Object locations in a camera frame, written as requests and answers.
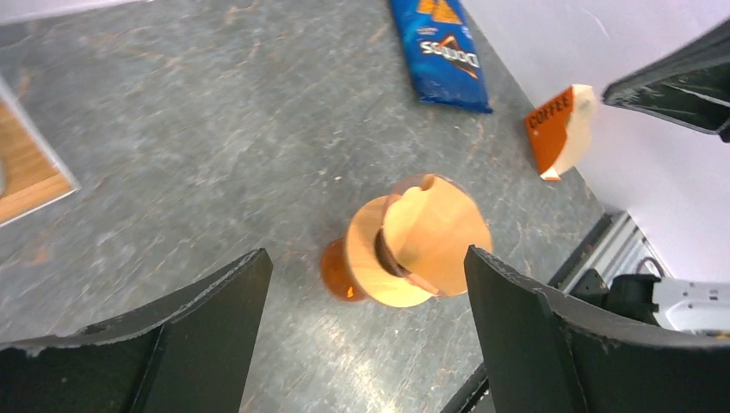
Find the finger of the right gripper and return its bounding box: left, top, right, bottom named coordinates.
left=602, top=21, right=729, bottom=143

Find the wooden dripper ring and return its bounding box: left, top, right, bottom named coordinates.
left=343, top=195, right=437, bottom=310

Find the white wire shelf rack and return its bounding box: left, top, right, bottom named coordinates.
left=1, top=80, right=80, bottom=226

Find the wooden filter holder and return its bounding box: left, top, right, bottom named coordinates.
left=523, top=84, right=598, bottom=181

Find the amber glass carafe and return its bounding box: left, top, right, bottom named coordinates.
left=319, top=237, right=368, bottom=303

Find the clear glass dripper cone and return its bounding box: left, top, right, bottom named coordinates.
left=373, top=173, right=494, bottom=299

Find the blue Doritos chip bag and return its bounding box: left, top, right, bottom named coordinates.
left=389, top=0, right=492, bottom=114

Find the aluminium rail frame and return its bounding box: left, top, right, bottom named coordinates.
left=579, top=212, right=673, bottom=286

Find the brown paper coffee filter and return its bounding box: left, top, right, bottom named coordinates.
left=381, top=175, right=494, bottom=298

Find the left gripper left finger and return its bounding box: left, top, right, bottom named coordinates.
left=1, top=249, right=273, bottom=412

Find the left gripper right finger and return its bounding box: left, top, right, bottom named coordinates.
left=464, top=247, right=729, bottom=412

